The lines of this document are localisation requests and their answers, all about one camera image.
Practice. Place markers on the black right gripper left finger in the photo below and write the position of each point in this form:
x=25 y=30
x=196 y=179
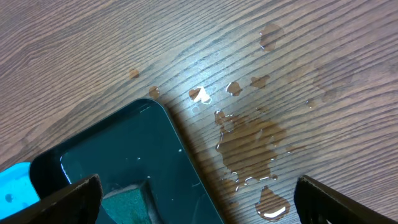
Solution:
x=77 y=203

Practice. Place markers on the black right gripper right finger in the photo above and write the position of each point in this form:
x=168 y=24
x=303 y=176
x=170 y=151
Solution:
x=317 y=203

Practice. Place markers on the green scrubbing sponge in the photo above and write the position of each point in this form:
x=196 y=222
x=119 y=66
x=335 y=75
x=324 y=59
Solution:
x=133 y=204

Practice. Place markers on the teal plastic tray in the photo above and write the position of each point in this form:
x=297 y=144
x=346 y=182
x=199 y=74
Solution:
x=17 y=191

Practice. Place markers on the black rectangular tray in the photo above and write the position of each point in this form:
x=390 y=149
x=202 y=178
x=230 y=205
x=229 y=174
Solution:
x=137 y=143

